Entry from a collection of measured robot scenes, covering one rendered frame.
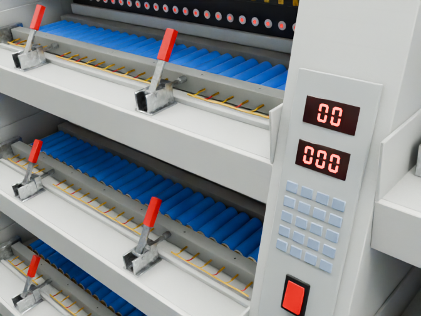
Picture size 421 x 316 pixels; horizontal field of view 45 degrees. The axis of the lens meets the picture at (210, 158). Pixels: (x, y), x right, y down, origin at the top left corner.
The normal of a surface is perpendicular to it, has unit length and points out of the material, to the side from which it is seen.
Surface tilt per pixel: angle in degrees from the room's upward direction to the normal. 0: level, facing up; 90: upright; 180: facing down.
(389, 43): 90
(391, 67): 90
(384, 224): 107
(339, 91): 90
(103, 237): 17
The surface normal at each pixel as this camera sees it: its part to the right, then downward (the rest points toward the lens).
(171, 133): -0.67, 0.41
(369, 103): -0.66, 0.15
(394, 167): 0.74, 0.28
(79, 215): -0.08, -0.87
